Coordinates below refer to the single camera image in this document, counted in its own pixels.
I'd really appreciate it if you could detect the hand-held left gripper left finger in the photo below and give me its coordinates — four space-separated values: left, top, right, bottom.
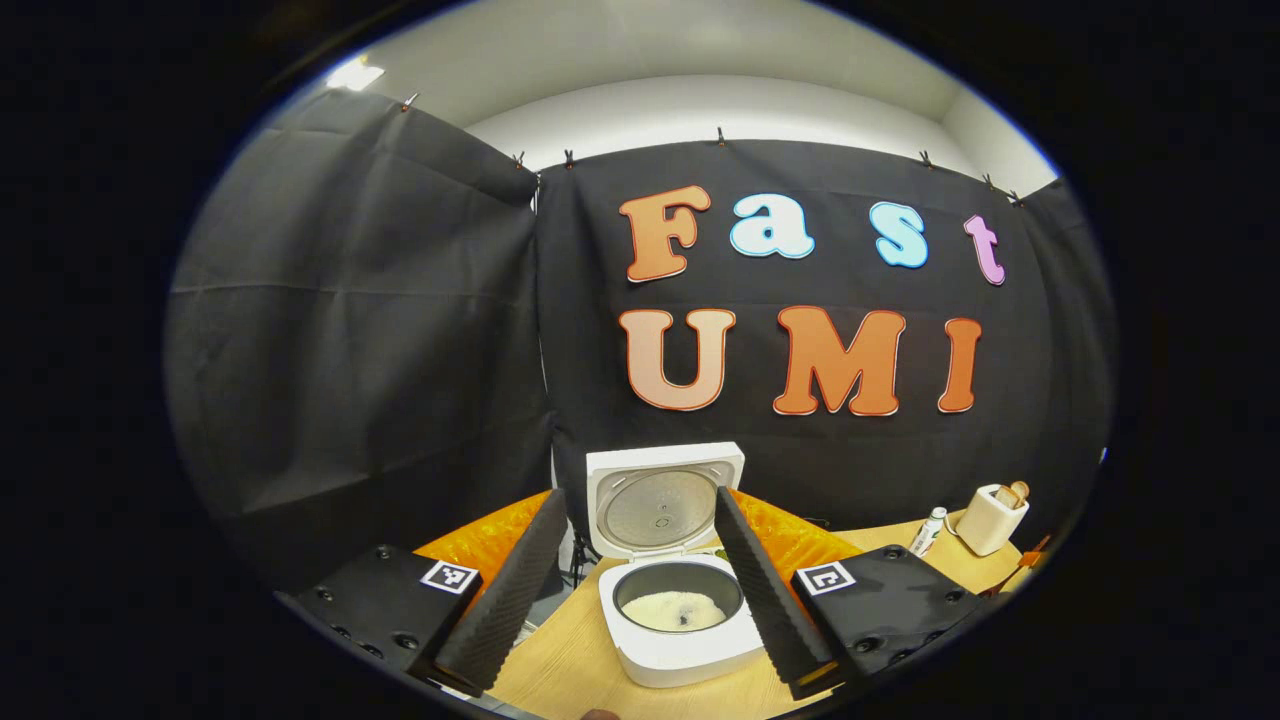
285 487 569 699

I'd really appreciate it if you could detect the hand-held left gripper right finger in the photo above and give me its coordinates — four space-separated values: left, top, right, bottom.
714 485 986 701

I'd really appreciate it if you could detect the white rice cooker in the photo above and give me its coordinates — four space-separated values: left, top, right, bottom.
585 441 769 689

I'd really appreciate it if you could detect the white rice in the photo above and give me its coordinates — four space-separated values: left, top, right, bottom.
622 590 729 633

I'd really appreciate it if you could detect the white toaster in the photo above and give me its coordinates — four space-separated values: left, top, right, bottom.
957 483 1031 557

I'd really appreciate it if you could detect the white drink bottle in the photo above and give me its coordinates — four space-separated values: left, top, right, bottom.
908 506 947 558

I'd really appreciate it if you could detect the black backdrop cloth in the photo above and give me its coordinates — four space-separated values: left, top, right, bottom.
165 88 1116 593

